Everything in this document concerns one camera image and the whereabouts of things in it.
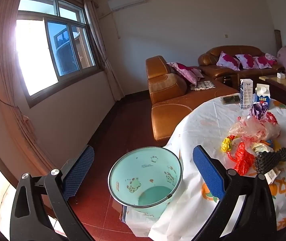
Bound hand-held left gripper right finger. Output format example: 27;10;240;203
192;145;277;241

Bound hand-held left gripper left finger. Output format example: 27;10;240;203
10;145;95;241

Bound yellow plastic bag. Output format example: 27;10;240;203
221;136;239;152

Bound red plastic wrapper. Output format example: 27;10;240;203
227;142;256;176

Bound light green cartoon print bin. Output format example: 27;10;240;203
107;146;183;223

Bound clear red print plastic bag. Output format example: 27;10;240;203
229;115;281;143

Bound purple snack wrapper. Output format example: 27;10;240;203
250;102;269;120

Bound red foil wrapper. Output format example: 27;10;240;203
266;111;279;126

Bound white orange print tablecloth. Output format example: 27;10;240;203
121;96;286;241

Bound white crumpled wrapper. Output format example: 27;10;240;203
251;143;274;155

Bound black foam fruit net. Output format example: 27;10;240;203
254;148;286;174

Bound white paper tag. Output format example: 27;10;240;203
264;169;281;184

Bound brown leather chaise sofa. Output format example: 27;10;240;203
145;55;241;141

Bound dark snack packet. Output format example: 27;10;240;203
220;93;241;105

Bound checkered cloth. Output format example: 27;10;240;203
189;80;216;91

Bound tall white blue carton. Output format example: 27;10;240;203
240;79;254;109

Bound blue gable top carton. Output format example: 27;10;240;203
254;84;271;111

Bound pink floral pillow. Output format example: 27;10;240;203
217;51;241;71
253;56;275;69
235;54;256;69
168;62;205;85

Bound dark wooden coffee table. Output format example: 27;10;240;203
258;73;286;116

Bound sliding glass window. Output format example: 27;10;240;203
15;0;101;103

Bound tied beige curtain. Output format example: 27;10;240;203
0;0;58;189

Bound white air conditioner pipe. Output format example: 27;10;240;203
111;9;121;40

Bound white air conditioner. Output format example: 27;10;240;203
107;0;146;12

